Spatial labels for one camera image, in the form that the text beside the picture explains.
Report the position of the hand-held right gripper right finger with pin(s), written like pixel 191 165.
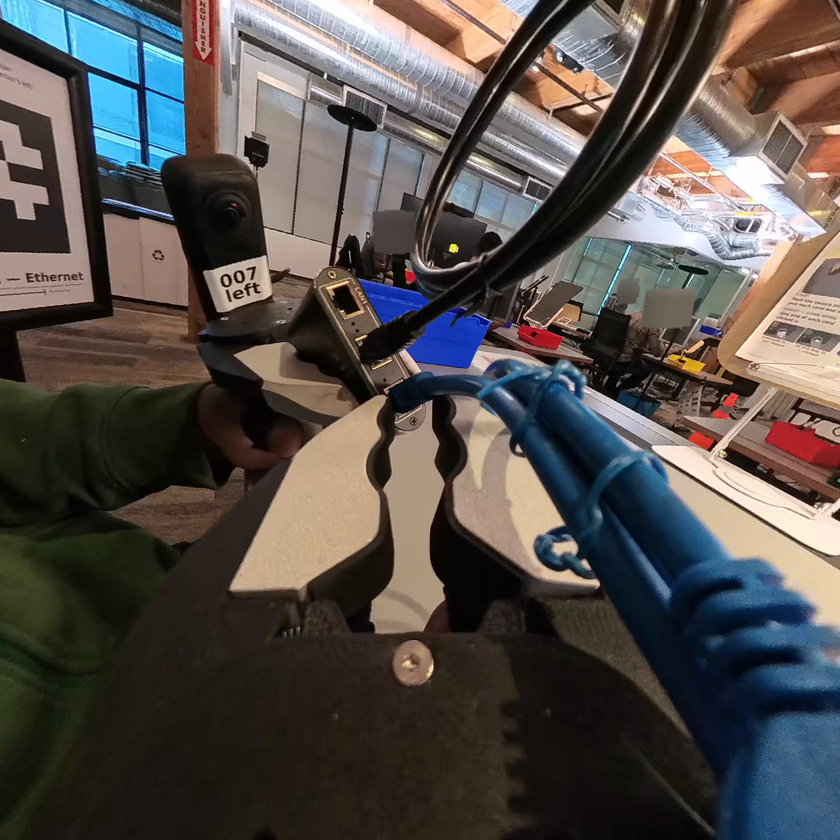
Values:
pixel 492 505

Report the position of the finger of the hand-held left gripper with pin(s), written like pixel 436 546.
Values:
pixel 309 387

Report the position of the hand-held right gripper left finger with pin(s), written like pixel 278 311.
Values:
pixel 315 519

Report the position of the black ethernet adapter hub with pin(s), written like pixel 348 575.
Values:
pixel 335 335

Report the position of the blue plastic bin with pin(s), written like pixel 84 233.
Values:
pixel 453 341

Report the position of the person's left forearm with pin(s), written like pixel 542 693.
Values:
pixel 92 446

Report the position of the person's left hand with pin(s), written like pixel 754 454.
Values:
pixel 243 440

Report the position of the black disc lamp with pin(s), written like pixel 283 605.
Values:
pixel 352 116

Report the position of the red plastic bin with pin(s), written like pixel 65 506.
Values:
pixel 538 337
pixel 801 444

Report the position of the framed printed tag board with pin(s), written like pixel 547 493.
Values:
pixel 40 171

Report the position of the yellow and black boxes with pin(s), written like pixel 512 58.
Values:
pixel 685 364

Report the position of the instruction sheet on stand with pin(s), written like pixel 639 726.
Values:
pixel 801 315

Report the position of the silver air duct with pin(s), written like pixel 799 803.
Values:
pixel 394 72
pixel 755 131

